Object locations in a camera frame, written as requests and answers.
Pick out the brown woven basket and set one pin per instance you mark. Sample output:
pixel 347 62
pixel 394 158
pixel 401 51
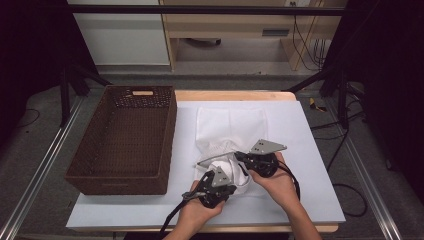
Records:
pixel 133 140

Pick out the aluminium rail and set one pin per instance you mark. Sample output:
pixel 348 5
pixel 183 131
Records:
pixel 40 173
pixel 366 180

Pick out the dark curtain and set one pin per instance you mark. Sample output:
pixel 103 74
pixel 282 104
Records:
pixel 390 83
pixel 30 50

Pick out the person's left hand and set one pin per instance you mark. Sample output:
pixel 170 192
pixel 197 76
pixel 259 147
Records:
pixel 195 216

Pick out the black metal stand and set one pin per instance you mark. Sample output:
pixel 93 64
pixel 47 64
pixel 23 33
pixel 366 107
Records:
pixel 341 100
pixel 65 96

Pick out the light wooden desk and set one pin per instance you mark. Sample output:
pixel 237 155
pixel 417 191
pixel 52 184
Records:
pixel 226 25

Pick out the yellow and black tool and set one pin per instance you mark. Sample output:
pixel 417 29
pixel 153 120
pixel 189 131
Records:
pixel 315 105

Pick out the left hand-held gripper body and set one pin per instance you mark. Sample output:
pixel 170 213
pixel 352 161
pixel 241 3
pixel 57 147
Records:
pixel 220 178

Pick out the white garment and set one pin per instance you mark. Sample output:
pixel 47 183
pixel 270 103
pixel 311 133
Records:
pixel 235 175

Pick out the white foam board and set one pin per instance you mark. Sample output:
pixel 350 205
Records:
pixel 300 126

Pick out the white cloth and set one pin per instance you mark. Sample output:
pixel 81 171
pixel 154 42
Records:
pixel 230 126

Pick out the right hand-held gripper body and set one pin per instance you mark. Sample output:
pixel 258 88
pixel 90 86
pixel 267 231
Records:
pixel 266 146

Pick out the person's right hand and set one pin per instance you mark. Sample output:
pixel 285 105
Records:
pixel 281 188

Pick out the black horizontal bar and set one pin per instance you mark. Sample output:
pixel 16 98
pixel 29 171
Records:
pixel 200 10

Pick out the white cabinet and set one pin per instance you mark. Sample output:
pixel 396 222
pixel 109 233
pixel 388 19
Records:
pixel 123 36

